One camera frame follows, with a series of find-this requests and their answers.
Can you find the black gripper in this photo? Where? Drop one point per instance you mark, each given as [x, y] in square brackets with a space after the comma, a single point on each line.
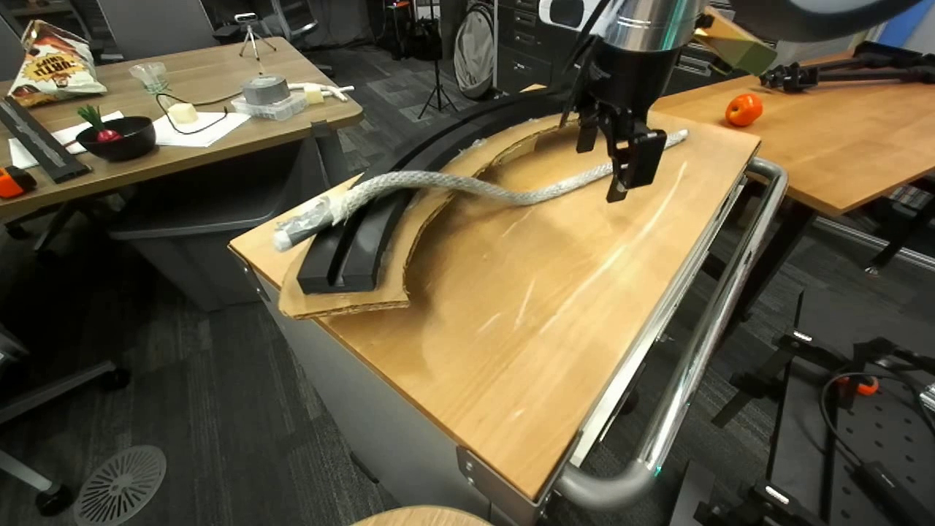
[624, 82]

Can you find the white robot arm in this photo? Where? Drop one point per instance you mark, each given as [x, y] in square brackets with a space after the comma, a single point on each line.
[643, 17]

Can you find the small orange object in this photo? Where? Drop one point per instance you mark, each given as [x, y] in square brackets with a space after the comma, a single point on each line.
[16, 183]

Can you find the orange fruit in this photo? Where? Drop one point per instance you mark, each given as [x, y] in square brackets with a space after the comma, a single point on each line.
[742, 108]

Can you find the grey round reflector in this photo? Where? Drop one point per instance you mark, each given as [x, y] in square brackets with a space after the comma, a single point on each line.
[474, 48]

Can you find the black light stand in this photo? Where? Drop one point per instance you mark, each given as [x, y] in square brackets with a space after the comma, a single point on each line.
[436, 77]

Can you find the wooden desk with tripod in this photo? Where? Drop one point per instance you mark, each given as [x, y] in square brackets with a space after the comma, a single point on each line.
[856, 146]

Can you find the black folded tripod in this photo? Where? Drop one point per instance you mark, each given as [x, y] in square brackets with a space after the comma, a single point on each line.
[856, 64]

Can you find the black curved grooved track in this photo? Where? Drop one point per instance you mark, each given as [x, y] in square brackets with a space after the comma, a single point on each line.
[364, 253]

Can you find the orange clamp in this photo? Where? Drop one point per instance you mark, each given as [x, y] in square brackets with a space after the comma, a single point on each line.
[861, 386]

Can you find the grey tape roll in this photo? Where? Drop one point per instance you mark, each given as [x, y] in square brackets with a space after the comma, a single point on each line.
[268, 90]

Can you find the wooden board worktop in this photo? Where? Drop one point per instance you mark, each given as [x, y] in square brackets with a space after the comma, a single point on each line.
[390, 419]

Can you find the small tabletop tripod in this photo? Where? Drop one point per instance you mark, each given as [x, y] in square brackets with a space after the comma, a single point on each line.
[254, 29]

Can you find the grey perforated breadboard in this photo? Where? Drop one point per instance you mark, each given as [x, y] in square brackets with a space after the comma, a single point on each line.
[878, 456]

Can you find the wooden desk with clutter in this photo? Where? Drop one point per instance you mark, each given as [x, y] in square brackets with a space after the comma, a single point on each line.
[195, 146]

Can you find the white paper sheet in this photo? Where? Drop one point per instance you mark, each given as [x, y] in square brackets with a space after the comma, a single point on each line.
[195, 133]

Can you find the round wooden stool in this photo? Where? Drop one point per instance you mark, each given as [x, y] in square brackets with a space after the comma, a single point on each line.
[420, 514]

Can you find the pale yellow block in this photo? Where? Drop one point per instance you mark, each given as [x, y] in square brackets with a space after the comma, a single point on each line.
[183, 112]

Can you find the grey office chair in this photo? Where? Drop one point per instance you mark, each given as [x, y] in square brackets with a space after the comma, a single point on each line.
[155, 23]

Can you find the black bowl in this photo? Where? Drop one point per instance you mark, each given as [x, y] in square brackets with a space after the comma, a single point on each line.
[126, 140]

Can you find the chips snack bag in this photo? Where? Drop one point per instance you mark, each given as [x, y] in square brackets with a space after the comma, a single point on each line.
[53, 67]

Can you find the long black flat bar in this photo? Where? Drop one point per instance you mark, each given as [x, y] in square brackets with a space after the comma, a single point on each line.
[40, 140]

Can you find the round grey floor vent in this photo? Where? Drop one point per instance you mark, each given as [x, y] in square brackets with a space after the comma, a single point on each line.
[117, 485]

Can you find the office chair with casters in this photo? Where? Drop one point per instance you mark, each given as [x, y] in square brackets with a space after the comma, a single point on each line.
[59, 384]

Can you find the black camera stand rig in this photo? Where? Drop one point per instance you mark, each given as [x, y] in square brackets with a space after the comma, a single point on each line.
[792, 340]

